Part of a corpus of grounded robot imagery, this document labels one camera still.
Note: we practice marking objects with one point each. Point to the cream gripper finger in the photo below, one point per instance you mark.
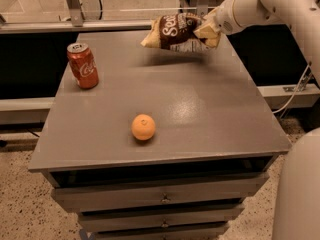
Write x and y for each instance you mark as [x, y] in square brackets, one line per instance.
[208, 28]
[211, 42]

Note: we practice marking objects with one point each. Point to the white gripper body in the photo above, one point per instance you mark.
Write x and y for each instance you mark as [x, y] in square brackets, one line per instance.
[224, 20]

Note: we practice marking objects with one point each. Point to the brown chip bag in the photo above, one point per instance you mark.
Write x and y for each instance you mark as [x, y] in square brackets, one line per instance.
[175, 33]

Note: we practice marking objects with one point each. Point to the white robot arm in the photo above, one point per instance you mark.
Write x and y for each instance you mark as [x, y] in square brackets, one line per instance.
[297, 209]

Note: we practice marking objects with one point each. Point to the orange fruit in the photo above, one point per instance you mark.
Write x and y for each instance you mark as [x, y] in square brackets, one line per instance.
[143, 127]

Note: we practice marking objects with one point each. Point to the grey drawer cabinet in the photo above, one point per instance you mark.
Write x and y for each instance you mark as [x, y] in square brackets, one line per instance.
[215, 139]

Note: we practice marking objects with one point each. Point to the red cola can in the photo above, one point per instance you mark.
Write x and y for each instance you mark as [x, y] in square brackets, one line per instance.
[82, 63]

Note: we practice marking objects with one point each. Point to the metal railing frame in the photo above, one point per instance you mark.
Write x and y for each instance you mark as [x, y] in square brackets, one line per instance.
[51, 16]

